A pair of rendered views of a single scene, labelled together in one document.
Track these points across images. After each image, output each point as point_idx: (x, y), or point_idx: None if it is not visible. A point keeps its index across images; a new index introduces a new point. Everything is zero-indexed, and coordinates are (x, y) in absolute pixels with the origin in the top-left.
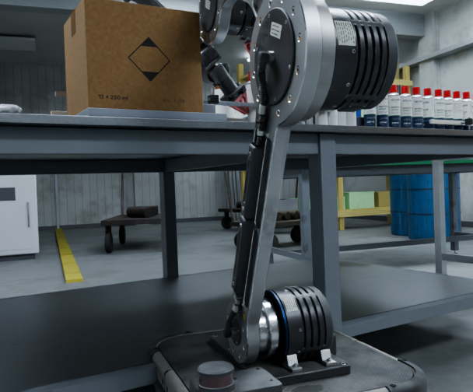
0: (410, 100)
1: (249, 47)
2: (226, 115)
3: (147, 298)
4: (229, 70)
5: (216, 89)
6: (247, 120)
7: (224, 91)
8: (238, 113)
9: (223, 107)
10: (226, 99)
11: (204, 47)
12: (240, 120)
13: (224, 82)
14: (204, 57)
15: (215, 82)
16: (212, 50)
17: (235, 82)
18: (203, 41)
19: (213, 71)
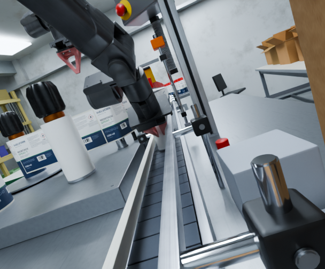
0: (164, 91)
1: (65, 56)
2: (83, 149)
3: None
4: (57, 89)
5: (55, 120)
6: (161, 142)
7: (150, 111)
8: (43, 144)
9: (76, 141)
10: (151, 122)
11: (117, 36)
12: (152, 147)
13: (152, 97)
14: (132, 54)
15: (137, 101)
16: (132, 41)
17: (9, 112)
18: (113, 23)
19: (140, 79)
